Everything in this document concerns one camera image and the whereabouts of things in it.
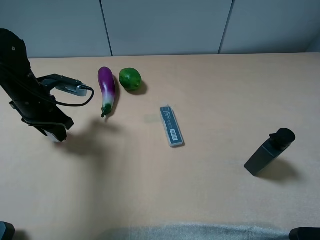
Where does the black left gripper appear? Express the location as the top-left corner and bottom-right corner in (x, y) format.
(9, 82), (74, 140)

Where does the small white yogurt bottle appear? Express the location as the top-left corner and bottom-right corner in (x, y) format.
(45, 132), (66, 143)

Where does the black left robot base corner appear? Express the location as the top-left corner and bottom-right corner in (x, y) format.
(0, 221), (16, 240)

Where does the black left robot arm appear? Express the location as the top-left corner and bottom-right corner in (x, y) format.
(0, 28), (74, 142)

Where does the black right robot base corner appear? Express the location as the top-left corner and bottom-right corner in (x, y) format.
(289, 227), (320, 240)

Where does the purple toy eggplant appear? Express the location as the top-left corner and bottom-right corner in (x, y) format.
(98, 66), (116, 118)

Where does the green lime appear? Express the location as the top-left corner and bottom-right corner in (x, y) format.
(118, 68), (142, 91)

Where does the grey pencil lead case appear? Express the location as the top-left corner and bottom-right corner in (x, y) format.
(160, 105), (184, 148)

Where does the grey cloth at table edge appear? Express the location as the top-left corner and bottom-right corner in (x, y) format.
(98, 223), (292, 240)

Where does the black pump bottle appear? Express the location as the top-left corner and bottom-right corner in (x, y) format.
(244, 128), (296, 177)

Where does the black camera cable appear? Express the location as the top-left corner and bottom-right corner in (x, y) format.
(49, 85), (95, 107)

